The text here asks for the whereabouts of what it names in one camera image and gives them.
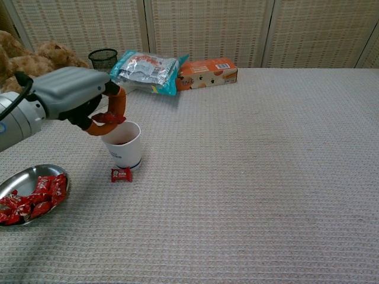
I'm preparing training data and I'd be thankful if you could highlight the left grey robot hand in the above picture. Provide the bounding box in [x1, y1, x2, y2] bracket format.
[29, 66, 127, 137]

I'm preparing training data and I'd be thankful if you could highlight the white paper cup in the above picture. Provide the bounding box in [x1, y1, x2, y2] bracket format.
[101, 121, 142, 172]

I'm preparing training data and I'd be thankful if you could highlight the red candy pile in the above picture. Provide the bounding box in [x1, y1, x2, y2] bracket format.
[0, 173, 68, 226]

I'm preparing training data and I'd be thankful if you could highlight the black mesh pen holder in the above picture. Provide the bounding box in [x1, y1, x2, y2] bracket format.
[88, 48, 118, 72]

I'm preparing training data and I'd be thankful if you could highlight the silver metal plate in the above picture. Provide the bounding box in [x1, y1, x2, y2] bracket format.
[0, 164, 70, 227]

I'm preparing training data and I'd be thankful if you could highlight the brown teddy bear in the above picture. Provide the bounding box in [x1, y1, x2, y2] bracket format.
[0, 30, 89, 92]

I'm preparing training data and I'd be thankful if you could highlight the beige woven screen panel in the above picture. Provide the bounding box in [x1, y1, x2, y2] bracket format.
[355, 26, 379, 69]
[143, 0, 275, 69]
[10, 0, 150, 70]
[262, 0, 379, 69]

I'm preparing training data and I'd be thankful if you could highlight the teal silver snack bag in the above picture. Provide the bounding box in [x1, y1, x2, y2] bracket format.
[110, 49, 190, 96]

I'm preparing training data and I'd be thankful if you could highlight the orange biscuit box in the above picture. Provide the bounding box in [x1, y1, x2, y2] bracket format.
[176, 57, 239, 92]

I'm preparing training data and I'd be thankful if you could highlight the white woven tablecloth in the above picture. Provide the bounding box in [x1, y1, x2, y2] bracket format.
[0, 67, 379, 284]

